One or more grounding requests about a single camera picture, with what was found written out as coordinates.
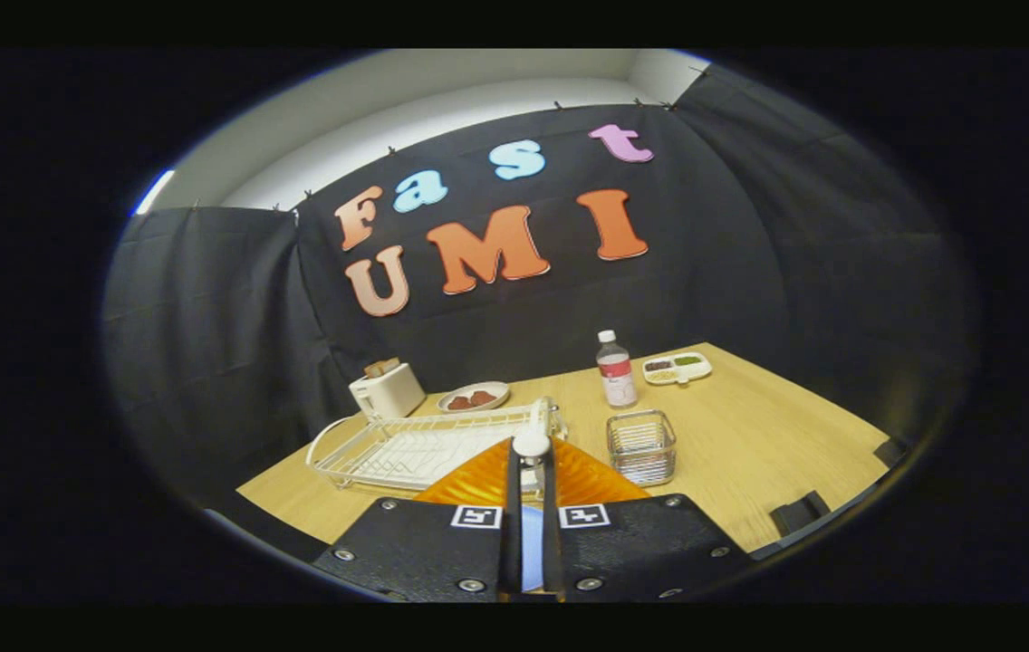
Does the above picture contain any white divided tray with beans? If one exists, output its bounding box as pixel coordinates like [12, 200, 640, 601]
[641, 351, 713, 387]

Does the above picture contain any blue checkered handle spoon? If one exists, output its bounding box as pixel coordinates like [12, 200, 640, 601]
[512, 430, 554, 594]

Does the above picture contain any white toaster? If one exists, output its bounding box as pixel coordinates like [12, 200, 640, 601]
[349, 362, 427, 419]

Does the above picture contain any clear bottle with red label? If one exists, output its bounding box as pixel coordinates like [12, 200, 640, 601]
[595, 330, 639, 409]

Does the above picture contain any beige round plate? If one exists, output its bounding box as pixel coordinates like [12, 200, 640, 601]
[438, 381, 511, 414]

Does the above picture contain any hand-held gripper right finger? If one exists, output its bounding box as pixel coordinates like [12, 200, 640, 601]
[540, 437, 755, 603]

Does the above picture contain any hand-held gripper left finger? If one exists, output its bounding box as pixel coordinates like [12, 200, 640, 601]
[311, 439, 524, 603]

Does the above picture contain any white wire dish rack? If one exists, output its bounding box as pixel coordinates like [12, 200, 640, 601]
[306, 397, 568, 494]

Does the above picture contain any metal wire basket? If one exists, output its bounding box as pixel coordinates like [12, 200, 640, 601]
[606, 409, 678, 488]

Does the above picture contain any black backdrop cloth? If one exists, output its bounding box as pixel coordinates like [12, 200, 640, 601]
[102, 63, 977, 508]

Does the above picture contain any ceiling light strip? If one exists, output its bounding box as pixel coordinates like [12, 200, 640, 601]
[132, 169, 177, 216]

